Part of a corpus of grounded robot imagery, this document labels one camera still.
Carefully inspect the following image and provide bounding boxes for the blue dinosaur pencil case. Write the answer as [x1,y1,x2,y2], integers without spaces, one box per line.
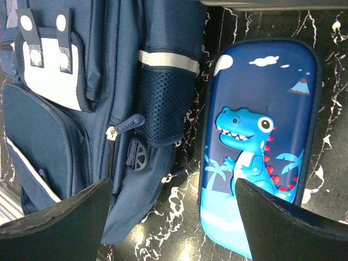
[197,37,321,258]

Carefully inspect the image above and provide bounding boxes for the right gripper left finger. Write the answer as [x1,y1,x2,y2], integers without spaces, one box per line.
[1,178,112,260]

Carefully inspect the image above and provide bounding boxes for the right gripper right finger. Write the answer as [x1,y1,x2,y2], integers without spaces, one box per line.
[235,179,347,260]

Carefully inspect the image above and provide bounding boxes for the navy blue student backpack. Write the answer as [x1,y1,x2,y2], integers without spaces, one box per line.
[1,1,206,245]

